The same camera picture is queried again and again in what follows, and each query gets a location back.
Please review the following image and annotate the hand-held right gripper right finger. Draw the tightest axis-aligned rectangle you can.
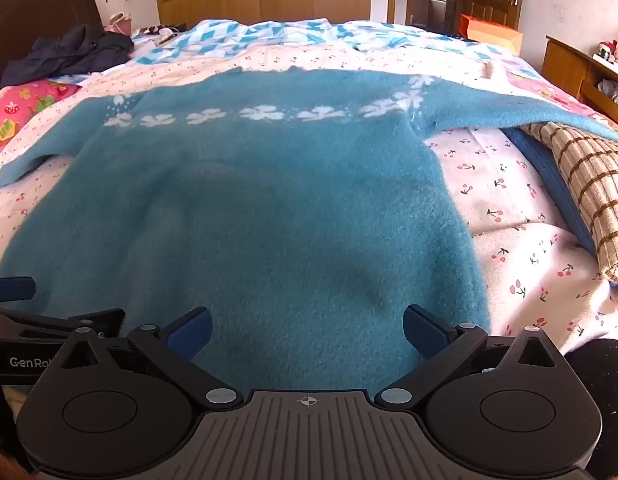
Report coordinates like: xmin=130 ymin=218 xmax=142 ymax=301
xmin=374 ymin=304 xmax=566 ymax=407

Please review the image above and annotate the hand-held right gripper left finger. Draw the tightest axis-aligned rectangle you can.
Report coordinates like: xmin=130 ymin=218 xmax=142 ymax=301
xmin=53 ymin=306 xmax=245 ymax=409

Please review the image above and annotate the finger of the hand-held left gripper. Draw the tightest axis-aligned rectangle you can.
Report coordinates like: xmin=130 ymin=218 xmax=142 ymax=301
xmin=0 ymin=277 xmax=36 ymax=303
xmin=0 ymin=307 xmax=126 ymax=339

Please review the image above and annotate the teal flower-pattern sweater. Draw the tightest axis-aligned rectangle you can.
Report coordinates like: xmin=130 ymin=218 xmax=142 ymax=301
xmin=0 ymin=67 xmax=618 ymax=397

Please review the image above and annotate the pink cherry-print bed sheet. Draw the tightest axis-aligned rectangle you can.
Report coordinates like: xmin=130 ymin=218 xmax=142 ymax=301
xmin=0 ymin=42 xmax=618 ymax=357

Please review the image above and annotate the pink cartoon-print pillow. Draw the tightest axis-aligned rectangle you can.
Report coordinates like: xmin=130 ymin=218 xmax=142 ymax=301
xmin=0 ymin=78 xmax=83 ymax=167

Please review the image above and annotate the person's dark trouser leg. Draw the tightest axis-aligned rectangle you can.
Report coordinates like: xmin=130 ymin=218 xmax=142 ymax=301
xmin=563 ymin=338 xmax=618 ymax=480

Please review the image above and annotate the brown checked pillow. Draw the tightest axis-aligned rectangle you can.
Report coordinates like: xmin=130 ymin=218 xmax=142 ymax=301
xmin=519 ymin=122 xmax=618 ymax=289

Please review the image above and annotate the dark navy jacket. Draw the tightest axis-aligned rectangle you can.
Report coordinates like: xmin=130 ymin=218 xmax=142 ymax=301
xmin=0 ymin=24 xmax=135 ymax=89

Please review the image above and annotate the dark wooden headboard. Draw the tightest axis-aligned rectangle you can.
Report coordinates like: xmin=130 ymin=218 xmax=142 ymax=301
xmin=0 ymin=0 xmax=105 ymax=97

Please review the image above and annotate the pink basket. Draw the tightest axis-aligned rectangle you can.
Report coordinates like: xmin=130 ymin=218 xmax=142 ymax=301
xmin=104 ymin=12 xmax=133 ymax=36

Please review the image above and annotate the blue white diamond-pattern quilt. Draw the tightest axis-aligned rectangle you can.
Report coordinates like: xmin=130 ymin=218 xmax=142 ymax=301
xmin=130 ymin=17 xmax=520 ymax=69

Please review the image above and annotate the wooden bedside cabinet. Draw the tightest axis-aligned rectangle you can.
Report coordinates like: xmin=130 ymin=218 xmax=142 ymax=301
xmin=541 ymin=35 xmax=618 ymax=134

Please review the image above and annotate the orange box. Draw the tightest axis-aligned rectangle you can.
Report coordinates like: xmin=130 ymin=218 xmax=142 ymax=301
xmin=459 ymin=13 xmax=524 ymax=55

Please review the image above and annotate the red white toy figure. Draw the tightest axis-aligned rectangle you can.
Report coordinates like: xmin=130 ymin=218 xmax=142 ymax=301
xmin=593 ymin=39 xmax=618 ymax=64

